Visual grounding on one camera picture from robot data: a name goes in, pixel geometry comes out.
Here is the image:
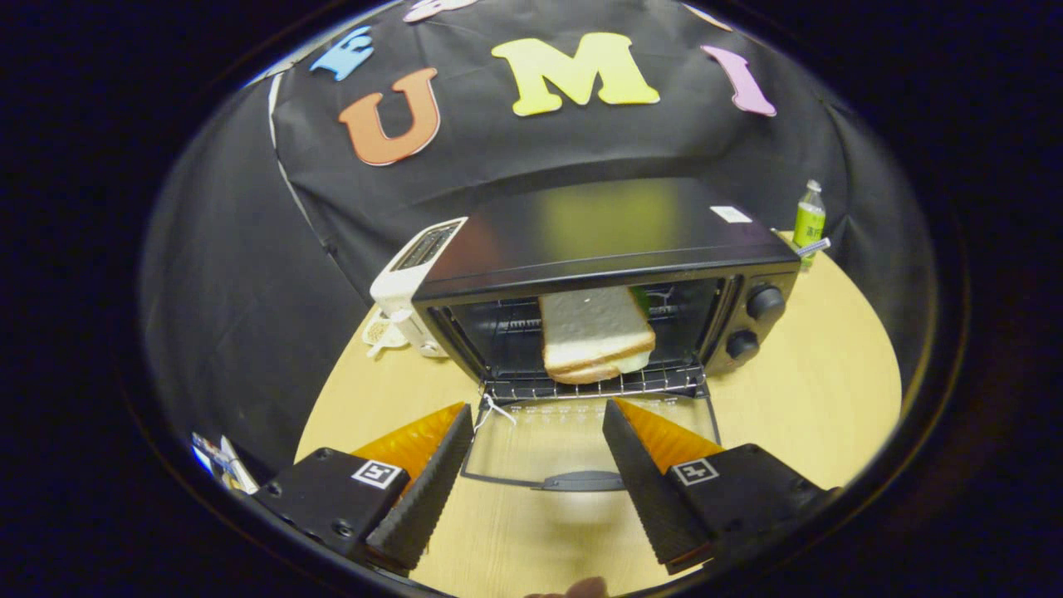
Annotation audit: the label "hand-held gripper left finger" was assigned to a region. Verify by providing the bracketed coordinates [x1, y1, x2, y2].
[252, 402, 474, 576]

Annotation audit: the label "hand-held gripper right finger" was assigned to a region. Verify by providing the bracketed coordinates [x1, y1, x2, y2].
[602, 398, 840, 576]

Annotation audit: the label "white bread sandwich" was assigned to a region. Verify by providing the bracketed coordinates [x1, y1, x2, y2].
[538, 286, 657, 385]

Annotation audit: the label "black toaster oven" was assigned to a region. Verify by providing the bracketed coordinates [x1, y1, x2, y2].
[411, 177, 803, 493]

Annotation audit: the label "white slot toaster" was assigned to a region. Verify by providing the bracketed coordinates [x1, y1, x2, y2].
[370, 218, 468, 360]

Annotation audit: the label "small white dish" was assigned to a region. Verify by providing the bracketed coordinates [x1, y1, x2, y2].
[363, 309, 409, 360]

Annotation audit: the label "coloured printed packets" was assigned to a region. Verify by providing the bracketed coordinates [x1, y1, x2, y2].
[191, 430, 260, 496]

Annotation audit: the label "green plastic bottle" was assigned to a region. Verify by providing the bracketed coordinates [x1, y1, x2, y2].
[791, 179, 828, 267]

